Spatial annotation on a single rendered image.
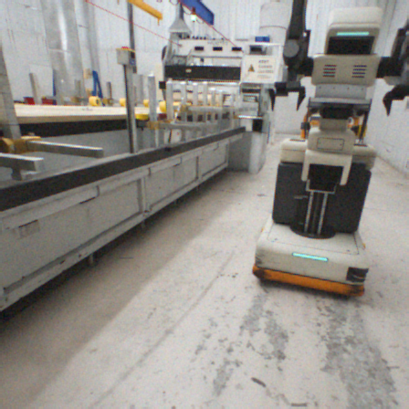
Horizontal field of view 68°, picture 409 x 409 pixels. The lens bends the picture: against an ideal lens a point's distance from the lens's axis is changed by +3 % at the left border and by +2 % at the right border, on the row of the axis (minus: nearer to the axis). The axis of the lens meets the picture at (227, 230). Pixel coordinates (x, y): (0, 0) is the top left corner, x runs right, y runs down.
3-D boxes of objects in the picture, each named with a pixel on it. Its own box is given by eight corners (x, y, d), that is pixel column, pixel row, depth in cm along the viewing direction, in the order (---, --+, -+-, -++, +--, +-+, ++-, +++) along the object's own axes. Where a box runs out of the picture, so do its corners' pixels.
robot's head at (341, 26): (325, 41, 144) (330, 5, 131) (373, 40, 139) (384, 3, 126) (321, 61, 138) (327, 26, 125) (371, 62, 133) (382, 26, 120)
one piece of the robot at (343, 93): (303, 131, 153) (310, 84, 145) (361, 136, 147) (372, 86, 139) (301, 134, 139) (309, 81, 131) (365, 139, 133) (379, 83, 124)
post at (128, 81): (139, 152, 179) (132, 66, 161) (134, 153, 174) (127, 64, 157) (131, 152, 180) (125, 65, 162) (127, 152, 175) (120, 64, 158)
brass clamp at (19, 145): (45, 151, 115) (42, 137, 113) (12, 155, 103) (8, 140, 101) (31, 149, 116) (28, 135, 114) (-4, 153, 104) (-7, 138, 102)
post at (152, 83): (158, 155, 203) (155, 75, 185) (156, 156, 200) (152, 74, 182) (153, 154, 204) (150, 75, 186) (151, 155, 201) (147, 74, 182)
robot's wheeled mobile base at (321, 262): (267, 236, 239) (270, 207, 230) (351, 250, 225) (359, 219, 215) (249, 279, 179) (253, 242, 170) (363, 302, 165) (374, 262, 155)
